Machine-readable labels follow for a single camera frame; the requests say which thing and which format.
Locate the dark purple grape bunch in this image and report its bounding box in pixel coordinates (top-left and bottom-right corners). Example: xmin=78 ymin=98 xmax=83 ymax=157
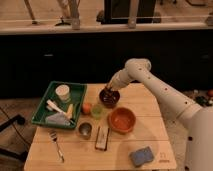
xmin=103 ymin=91 xmax=116 ymax=102

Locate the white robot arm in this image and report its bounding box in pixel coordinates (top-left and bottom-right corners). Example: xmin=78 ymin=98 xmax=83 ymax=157
xmin=106 ymin=58 xmax=213 ymax=171

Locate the purple bowl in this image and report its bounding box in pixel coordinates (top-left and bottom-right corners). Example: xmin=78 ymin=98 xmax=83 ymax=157
xmin=99 ymin=88 xmax=120 ymax=108

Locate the orange bowl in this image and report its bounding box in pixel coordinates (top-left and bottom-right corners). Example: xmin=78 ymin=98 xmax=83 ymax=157
xmin=108 ymin=107 xmax=136 ymax=134

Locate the small green cup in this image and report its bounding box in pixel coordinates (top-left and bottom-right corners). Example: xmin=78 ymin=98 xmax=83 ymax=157
xmin=91 ymin=104 xmax=103 ymax=119

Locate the orange fruit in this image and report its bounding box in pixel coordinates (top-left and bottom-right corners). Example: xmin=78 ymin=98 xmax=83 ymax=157
xmin=82 ymin=103 xmax=92 ymax=115

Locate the white cup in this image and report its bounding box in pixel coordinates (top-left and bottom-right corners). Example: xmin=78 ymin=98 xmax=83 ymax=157
xmin=55 ymin=84 xmax=70 ymax=101

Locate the brown white eraser block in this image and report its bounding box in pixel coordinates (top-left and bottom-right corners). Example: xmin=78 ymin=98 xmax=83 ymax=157
xmin=95 ymin=126 xmax=109 ymax=151

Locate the small metal cup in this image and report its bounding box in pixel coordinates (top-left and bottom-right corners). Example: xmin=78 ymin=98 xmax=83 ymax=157
xmin=78 ymin=122 xmax=92 ymax=139

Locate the green plastic tray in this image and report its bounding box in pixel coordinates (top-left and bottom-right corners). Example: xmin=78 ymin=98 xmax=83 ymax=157
xmin=31 ymin=81 xmax=87 ymax=129

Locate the grey cloth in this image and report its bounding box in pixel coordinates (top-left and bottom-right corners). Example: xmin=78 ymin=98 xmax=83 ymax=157
xmin=45 ymin=113 xmax=70 ymax=126

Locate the blue sponge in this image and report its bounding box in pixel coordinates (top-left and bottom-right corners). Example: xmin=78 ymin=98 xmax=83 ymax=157
xmin=129 ymin=146 xmax=154 ymax=167

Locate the silver fork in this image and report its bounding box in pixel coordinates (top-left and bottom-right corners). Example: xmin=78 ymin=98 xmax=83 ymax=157
xmin=49 ymin=131 xmax=65 ymax=163

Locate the black chair base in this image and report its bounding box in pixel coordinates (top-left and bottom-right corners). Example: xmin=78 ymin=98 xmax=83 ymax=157
xmin=0 ymin=114 xmax=29 ymax=163

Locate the white handled brush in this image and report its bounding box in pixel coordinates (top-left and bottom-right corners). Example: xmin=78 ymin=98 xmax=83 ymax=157
xmin=46 ymin=100 xmax=75 ymax=124

